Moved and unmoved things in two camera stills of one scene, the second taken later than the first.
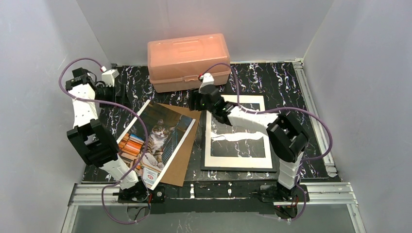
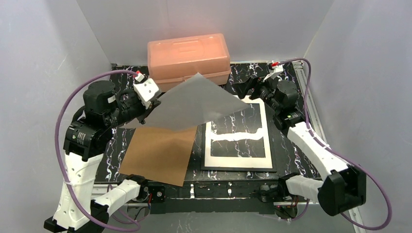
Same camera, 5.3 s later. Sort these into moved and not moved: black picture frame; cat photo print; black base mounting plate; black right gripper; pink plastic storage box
Moved: black right gripper; cat photo print
Not moved: pink plastic storage box; black picture frame; black base mounting plate
